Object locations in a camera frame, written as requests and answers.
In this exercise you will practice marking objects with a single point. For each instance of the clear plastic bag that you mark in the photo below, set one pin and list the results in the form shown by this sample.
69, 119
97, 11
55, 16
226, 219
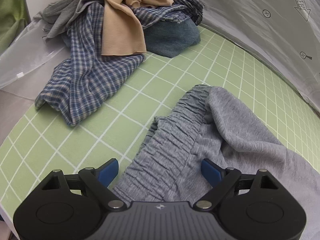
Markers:
25, 55

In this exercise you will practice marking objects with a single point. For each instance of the grey sweatpants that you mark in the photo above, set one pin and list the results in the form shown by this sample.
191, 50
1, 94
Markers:
225, 142

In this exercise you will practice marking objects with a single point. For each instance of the green curtain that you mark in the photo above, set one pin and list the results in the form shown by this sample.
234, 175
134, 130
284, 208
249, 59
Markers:
11, 17

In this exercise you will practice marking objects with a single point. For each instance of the grey knit garment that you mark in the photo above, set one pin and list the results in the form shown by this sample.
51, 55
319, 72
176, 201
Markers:
60, 17

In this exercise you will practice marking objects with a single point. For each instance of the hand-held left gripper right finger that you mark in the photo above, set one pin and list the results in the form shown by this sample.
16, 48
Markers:
211, 172

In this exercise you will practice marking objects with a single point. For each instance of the grey printed sheet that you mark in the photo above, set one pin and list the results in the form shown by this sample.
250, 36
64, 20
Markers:
250, 17

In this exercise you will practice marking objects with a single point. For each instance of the beige cloth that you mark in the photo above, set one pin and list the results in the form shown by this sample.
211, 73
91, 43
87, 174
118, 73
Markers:
120, 30

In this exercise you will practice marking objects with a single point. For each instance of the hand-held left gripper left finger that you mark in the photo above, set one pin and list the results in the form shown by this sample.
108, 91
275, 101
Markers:
108, 172

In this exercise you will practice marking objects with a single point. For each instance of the blue denim garment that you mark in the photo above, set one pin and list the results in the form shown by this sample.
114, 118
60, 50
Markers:
172, 40

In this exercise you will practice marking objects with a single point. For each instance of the blue plaid shirt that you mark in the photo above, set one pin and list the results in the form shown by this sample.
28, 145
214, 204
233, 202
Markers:
85, 80

